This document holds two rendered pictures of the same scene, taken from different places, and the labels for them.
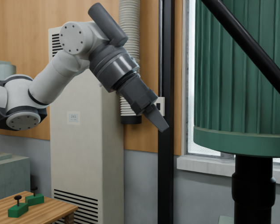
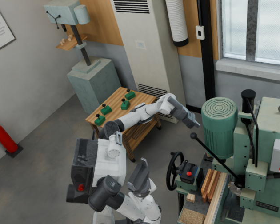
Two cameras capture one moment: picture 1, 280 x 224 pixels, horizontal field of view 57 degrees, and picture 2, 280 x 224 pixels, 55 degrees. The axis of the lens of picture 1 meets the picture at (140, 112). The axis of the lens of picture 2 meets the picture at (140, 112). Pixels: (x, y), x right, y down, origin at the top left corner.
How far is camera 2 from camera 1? 1.34 m
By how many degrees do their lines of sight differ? 41
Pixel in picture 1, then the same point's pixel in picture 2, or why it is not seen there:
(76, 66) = not seen: hidden behind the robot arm
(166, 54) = not seen: outside the picture
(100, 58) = (174, 114)
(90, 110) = (152, 41)
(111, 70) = (178, 117)
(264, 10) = (216, 138)
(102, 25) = (173, 105)
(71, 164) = (146, 71)
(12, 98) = (142, 116)
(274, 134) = (219, 156)
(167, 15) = not seen: outside the picture
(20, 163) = (108, 66)
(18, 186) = (111, 79)
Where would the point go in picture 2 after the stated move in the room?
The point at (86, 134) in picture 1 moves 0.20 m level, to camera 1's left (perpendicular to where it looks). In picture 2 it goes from (151, 55) to (134, 58)
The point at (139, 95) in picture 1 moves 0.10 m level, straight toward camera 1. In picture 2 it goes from (189, 123) to (189, 135)
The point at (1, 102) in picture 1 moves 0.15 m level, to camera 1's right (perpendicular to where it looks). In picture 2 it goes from (139, 119) to (161, 117)
